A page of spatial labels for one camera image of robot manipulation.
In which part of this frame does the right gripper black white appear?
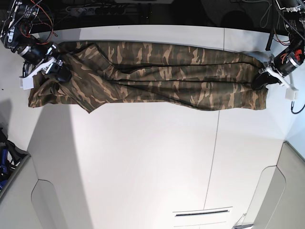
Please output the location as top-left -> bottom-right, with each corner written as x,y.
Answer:
18,44 -> 72,83

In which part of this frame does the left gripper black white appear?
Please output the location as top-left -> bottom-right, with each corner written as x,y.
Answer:
252,46 -> 305,90

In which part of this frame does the camouflage T-shirt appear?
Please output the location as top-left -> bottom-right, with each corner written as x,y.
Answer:
28,41 -> 268,112

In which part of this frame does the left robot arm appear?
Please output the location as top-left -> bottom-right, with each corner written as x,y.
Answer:
251,0 -> 305,90

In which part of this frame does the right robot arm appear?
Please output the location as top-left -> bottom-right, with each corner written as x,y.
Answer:
0,0 -> 71,83

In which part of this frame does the blue black equipment pile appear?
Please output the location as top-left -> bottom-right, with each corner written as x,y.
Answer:
0,127 -> 30,192

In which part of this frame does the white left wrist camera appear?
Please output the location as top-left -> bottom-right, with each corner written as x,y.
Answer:
285,88 -> 299,101

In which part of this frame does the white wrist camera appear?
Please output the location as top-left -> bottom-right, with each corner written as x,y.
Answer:
285,88 -> 299,101
19,77 -> 34,90

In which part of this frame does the black camera cable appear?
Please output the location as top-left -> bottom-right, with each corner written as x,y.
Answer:
290,99 -> 305,115

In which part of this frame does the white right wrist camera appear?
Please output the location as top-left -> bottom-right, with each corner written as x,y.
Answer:
19,77 -> 34,90

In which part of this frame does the grey cable bundle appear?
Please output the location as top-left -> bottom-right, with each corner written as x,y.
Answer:
259,0 -> 279,28

